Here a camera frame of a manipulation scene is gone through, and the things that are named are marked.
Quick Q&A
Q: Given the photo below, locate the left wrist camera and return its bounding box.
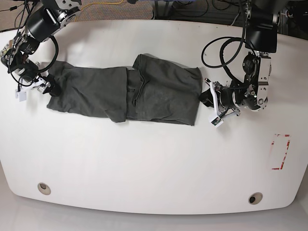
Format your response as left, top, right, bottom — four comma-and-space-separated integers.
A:
208, 115, 224, 128

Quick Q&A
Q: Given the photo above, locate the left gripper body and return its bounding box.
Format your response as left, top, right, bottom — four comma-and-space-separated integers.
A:
205, 78, 240, 119

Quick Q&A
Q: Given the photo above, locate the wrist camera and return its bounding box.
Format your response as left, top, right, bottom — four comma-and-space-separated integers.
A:
15, 90, 27, 102
208, 115, 224, 128

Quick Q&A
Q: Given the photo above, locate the red tape rectangle marking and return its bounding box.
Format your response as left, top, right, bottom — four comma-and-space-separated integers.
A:
269, 134, 291, 170

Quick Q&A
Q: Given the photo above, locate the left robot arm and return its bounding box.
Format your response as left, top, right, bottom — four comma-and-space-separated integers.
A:
199, 0, 285, 127

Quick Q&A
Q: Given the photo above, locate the right table grommet hole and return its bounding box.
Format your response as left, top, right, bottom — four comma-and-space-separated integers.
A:
248, 192, 263, 205

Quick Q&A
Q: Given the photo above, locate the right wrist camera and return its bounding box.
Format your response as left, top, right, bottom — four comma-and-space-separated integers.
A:
15, 90, 27, 102

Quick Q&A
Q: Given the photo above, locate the left table grommet hole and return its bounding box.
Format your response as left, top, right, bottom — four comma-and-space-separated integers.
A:
38, 183, 51, 195

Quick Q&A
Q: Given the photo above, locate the dark grey t-shirt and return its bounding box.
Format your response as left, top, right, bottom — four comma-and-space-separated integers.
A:
47, 54, 203, 126

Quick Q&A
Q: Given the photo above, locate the table grommet hole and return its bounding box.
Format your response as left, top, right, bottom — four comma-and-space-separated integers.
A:
38, 183, 51, 195
248, 192, 263, 205

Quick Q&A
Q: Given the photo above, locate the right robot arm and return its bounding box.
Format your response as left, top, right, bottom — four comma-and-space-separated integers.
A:
0, 0, 82, 101

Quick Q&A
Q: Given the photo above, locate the yellow cable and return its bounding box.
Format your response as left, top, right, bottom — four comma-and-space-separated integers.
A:
80, 0, 124, 12

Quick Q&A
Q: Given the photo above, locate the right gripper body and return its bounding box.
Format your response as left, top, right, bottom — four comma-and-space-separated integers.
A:
15, 61, 52, 94

